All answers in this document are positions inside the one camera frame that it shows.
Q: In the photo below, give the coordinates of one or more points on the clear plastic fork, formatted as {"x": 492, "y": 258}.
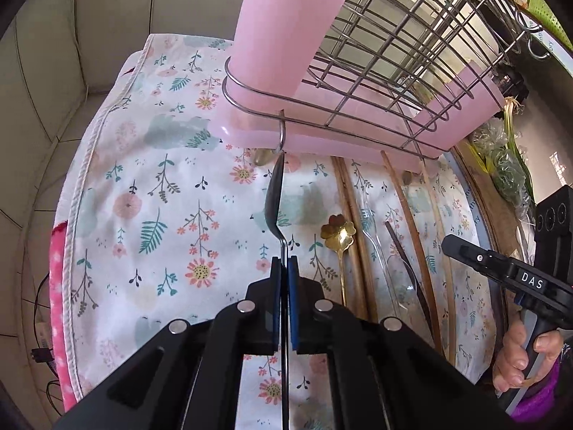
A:
{"x": 370, "y": 231}

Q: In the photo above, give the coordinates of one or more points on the dark brown chopstick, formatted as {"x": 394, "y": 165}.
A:
{"x": 402, "y": 293}

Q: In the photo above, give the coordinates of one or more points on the floral white tablecloth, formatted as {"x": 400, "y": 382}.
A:
{"x": 165, "y": 218}

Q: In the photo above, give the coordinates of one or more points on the green plastic colander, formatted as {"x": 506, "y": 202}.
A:
{"x": 543, "y": 13}

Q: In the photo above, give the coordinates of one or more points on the metal wire dish rack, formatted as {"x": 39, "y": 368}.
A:
{"x": 420, "y": 45}

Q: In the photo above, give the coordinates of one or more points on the person's right hand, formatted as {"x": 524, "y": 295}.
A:
{"x": 511, "y": 361}

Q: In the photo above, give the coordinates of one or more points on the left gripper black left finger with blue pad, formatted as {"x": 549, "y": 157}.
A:
{"x": 188, "y": 375}

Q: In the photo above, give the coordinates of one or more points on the pink plastic drip tray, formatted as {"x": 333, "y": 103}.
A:
{"x": 334, "y": 117}

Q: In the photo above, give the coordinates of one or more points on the green vegetables in bag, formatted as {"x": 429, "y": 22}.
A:
{"x": 495, "y": 144}

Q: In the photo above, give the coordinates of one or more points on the pink plastic utensil cup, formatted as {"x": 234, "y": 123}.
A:
{"x": 275, "y": 41}

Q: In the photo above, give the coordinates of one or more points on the pink fleece cloth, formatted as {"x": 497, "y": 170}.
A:
{"x": 56, "y": 258}

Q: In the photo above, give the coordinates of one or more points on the gold flower-shaped spoon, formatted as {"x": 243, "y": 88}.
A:
{"x": 339, "y": 235}

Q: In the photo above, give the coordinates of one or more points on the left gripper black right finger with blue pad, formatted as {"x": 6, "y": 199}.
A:
{"x": 382, "y": 375}

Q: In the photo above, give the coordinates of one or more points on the black spoon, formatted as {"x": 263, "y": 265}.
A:
{"x": 272, "y": 209}

